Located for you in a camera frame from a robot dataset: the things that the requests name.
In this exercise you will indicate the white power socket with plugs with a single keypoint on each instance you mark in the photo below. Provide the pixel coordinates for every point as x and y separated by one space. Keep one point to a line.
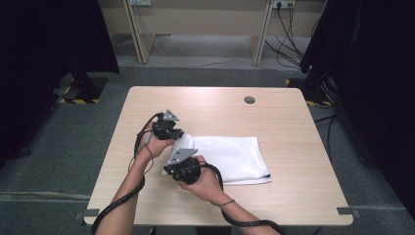
284 3

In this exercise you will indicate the beige wooden desk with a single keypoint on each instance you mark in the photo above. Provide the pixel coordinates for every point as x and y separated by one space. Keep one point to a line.
202 19

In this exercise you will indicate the white wall socket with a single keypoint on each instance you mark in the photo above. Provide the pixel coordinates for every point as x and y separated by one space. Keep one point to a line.
140 2

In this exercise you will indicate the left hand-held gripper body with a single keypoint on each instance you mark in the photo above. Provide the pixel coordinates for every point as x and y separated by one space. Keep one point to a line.
163 129

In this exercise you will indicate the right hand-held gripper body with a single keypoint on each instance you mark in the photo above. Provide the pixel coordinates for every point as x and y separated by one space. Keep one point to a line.
186 169

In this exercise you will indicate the person's left hand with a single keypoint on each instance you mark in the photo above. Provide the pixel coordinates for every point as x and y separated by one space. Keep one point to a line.
153 147

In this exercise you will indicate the yellow black hazard tape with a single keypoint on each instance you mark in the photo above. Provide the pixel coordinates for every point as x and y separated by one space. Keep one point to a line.
314 103
80 101

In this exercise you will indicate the person's right hand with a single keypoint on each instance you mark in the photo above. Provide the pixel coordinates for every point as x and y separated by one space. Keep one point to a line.
208 187

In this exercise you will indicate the black curtain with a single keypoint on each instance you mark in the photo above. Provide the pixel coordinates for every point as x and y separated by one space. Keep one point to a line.
375 81
39 65

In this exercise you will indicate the grey round table grommet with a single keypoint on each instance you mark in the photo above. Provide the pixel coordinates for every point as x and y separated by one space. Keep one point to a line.
249 100

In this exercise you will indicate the white printed tank top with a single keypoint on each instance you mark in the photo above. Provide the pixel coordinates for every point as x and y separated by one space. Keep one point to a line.
235 156

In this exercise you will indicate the black metal stand base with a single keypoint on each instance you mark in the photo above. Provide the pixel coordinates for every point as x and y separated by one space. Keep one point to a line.
86 86

